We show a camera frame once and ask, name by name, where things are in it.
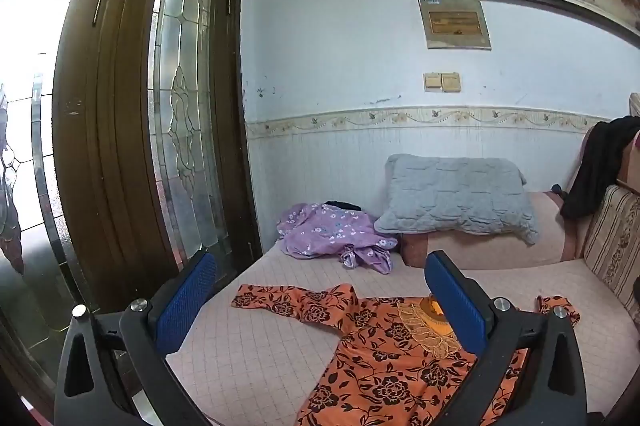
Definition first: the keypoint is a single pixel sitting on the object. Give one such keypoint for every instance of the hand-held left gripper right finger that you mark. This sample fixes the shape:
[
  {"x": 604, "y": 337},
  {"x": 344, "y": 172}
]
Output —
[{"x": 456, "y": 301}]

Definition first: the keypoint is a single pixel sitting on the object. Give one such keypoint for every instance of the orange black floral dress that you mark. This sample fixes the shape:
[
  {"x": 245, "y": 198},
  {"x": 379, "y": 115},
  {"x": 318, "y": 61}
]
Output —
[{"x": 380, "y": 356}]

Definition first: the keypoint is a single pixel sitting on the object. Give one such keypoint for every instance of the small dark cloth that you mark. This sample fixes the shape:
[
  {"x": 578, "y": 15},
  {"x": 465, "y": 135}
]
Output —
[{"x": 342, "y": 205}]

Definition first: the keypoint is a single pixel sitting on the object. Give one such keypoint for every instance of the grey quilted pillow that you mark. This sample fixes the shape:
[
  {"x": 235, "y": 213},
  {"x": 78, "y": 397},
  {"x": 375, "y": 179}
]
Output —
[{"x": 450, "y": 196}]

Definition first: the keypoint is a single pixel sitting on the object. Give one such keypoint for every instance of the wall panel box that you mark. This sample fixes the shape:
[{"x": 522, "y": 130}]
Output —
[{"x": 455, "y": 24}]

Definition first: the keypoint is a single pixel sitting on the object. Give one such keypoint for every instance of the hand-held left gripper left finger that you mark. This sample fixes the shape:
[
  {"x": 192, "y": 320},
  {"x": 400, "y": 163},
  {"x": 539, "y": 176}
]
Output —
[{"x": 186, "y": 301}]

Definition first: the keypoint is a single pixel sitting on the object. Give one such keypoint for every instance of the beige wall switch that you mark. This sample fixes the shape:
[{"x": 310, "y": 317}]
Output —
[
  {"x": 451, "y": 82},
  {"x": 432, "y": 82}
]

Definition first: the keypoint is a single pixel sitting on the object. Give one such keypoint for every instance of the striped sofa cushion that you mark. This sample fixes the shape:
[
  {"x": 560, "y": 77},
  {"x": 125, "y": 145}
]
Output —
[{"x": 612, "y": 241}]

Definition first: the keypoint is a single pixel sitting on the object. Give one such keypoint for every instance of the brown wooden glazed door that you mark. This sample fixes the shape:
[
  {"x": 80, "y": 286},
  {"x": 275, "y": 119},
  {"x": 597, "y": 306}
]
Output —
[{"x": 115, "y": 131}]

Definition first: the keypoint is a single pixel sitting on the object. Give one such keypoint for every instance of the black cloth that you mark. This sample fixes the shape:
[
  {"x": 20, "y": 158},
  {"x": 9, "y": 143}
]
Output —
[{"x": 595, "y": 166}]

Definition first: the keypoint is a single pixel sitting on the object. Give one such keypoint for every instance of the purple floral garment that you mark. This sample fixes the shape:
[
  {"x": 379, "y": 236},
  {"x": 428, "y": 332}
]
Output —
[{"x": 320, "y": 231}]

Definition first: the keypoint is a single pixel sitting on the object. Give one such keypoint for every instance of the pink sofa bed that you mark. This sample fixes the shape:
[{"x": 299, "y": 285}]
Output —
[{"x": 280, "y": 356}]

